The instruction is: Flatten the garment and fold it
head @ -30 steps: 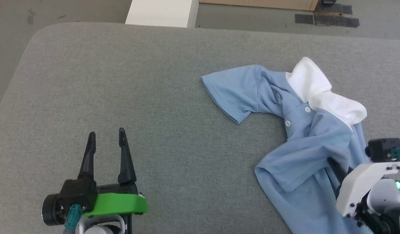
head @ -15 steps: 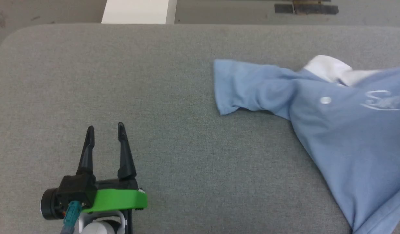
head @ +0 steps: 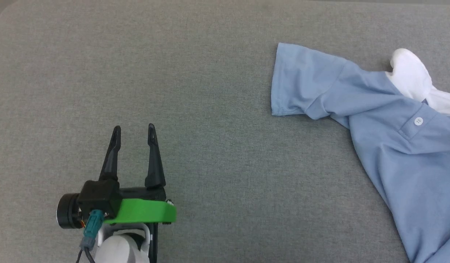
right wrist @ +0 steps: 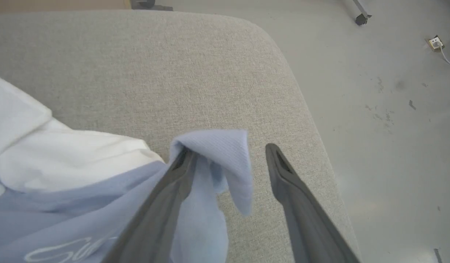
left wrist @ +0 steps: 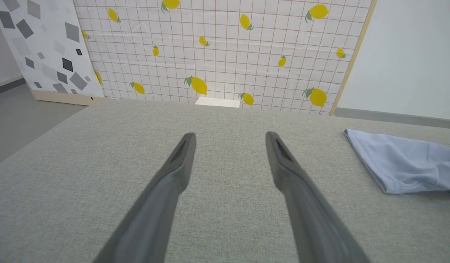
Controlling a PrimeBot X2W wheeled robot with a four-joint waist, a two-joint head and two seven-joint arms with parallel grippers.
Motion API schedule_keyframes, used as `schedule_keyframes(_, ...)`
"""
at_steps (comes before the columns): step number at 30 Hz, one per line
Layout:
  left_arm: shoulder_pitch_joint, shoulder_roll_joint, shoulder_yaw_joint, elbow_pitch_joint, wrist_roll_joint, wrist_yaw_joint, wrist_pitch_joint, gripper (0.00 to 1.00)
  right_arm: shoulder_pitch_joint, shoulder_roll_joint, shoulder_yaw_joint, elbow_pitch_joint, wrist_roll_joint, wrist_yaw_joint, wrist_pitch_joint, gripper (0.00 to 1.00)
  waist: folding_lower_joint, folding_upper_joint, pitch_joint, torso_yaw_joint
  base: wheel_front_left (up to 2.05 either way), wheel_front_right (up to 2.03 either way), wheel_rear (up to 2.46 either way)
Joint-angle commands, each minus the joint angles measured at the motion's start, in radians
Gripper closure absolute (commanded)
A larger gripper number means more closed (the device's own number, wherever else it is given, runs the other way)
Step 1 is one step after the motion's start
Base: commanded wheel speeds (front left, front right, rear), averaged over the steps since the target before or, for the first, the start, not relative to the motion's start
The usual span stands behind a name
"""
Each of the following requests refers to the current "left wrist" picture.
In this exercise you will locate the lemon print partition screen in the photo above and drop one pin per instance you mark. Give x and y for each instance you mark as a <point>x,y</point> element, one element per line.
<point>225,54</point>

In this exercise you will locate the white box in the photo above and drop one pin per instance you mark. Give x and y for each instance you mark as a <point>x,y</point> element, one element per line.
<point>217,102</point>

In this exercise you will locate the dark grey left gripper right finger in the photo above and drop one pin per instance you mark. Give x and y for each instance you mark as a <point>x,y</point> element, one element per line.
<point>312,226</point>

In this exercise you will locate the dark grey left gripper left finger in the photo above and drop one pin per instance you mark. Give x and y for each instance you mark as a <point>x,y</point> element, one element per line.
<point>155,219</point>

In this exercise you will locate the light blue and white shirt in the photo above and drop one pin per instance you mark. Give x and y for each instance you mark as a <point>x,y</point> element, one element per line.
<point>404,164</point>

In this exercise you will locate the grey geometric pattern panel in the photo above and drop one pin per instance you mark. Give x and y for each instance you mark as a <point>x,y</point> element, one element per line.
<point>46,47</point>

